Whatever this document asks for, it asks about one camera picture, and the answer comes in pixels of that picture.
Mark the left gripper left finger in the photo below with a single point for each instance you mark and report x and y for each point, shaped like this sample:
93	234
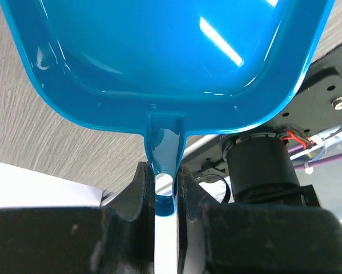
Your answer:
114	238

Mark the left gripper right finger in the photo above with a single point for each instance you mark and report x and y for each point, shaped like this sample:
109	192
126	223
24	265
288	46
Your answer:
247	238

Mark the blue dustpan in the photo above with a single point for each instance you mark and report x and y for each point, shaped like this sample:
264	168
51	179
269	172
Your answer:
167	70

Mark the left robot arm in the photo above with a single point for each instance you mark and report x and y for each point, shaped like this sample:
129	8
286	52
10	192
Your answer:
261	173

